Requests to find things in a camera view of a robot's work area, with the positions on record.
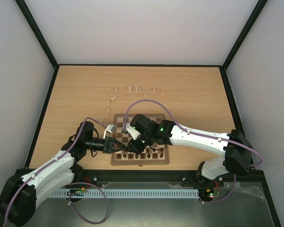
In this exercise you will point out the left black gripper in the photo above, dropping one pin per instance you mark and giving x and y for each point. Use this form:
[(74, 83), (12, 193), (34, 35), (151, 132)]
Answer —
[(109, 144)]

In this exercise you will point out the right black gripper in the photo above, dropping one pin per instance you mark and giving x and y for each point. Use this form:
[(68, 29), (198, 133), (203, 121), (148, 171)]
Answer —
[(135, 146)]

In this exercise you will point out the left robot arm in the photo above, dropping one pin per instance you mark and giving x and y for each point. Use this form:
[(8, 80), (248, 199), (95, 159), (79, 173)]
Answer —
[(22, 195)]

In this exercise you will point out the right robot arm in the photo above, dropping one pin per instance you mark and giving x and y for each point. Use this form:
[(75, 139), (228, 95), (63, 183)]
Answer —
[(232, 149)]

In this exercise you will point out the wooden chess board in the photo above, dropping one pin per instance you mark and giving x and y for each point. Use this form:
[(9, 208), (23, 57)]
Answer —
[(118, 135)]

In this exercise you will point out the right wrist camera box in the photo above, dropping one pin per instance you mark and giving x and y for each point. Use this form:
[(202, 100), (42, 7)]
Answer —
[(130, 131)]

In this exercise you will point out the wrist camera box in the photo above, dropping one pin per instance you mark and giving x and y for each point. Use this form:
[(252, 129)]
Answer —
[(130, 131), (109, 130)]

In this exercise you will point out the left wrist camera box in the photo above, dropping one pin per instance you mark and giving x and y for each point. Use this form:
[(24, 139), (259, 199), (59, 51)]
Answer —
[(109, 130)]

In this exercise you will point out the black aluminium rail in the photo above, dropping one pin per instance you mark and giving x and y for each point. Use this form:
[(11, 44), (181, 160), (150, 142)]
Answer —
[(148, 175)]

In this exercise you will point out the white slotted cable duct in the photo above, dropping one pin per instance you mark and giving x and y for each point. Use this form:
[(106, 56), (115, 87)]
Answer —
[(129, 193)]

